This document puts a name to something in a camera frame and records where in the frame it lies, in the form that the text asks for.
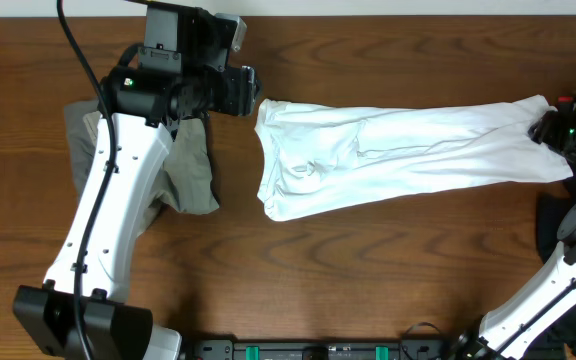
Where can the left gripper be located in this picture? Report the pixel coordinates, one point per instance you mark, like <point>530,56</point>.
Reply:
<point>241,98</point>

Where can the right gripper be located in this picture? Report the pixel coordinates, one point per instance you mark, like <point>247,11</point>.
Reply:
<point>549,128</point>

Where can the white t-shirt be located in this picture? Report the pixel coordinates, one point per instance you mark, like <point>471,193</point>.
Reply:
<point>319,158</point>

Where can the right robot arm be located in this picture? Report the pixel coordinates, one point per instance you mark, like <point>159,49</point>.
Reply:
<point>509,331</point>

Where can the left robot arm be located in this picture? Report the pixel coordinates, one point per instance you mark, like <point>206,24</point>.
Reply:
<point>80,311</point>

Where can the black red striped garment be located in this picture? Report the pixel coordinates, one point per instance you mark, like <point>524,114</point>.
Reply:
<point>565,99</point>

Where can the khaki folded shorts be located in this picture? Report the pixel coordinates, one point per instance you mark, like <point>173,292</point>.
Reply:
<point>184,180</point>

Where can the grey folded garment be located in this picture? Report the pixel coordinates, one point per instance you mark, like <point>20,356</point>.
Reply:
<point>81,119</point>

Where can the black garment pile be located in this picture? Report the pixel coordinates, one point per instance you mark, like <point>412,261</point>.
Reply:
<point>553,289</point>

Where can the black mounting rail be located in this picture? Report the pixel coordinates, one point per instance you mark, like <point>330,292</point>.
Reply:
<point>407,349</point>

